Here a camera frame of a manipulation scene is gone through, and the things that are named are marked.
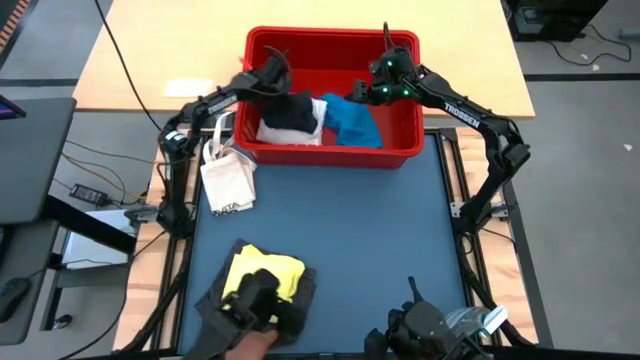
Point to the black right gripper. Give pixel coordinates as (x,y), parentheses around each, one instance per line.
(392,75)

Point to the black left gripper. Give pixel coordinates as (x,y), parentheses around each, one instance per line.
(275,75)

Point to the blue garment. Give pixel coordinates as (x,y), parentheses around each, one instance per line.
(355,125)

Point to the black garment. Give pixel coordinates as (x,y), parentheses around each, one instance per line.
(290,112)

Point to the red plastic bin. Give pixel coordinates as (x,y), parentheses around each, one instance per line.
(400,135)

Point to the white cloth garment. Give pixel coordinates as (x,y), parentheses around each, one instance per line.
(285,137)

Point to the yellow t-shirt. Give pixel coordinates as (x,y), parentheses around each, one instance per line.
(272,267)

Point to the dark grey shorts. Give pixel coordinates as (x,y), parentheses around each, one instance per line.
(305,295)

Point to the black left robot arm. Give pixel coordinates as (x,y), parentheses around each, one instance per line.
(210,106)

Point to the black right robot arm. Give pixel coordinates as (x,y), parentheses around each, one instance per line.
(475,125)

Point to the light wooden desk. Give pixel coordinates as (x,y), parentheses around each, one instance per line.
(450,60)

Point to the cream canvas tote bag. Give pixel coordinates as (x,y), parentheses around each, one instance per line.
(227,185)

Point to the black computer case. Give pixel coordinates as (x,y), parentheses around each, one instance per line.
(550,20)

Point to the black power adapter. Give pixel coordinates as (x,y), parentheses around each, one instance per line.
(87,195)

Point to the plywood base board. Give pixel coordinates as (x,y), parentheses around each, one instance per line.
(502,270)

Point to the clear plastic bag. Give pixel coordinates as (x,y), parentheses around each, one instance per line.
(465,317)

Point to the dark grey desk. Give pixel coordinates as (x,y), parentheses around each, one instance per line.
(35,160)
(42,240)

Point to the white cabinet box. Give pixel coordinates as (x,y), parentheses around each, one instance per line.
(85,255)

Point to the black computer monitor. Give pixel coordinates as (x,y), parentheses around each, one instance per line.
(10,107)

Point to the orange striped strip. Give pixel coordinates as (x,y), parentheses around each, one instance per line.
(12,22)

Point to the person's hand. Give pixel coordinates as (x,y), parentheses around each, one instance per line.
(250,346)

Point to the grey floor box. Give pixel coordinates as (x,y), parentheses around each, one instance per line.
(631,34)

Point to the small black floor object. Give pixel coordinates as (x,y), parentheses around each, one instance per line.
(62,321)

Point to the black computer mouse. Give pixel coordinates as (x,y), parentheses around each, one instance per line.
(12,295)

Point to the black aluminium rig frame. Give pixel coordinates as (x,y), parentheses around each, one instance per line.
(457,170)

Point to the black desk leg frame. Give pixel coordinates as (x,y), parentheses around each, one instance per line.
(90,225)

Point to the black floor frame rail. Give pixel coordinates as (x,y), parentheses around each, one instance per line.
(530,280)

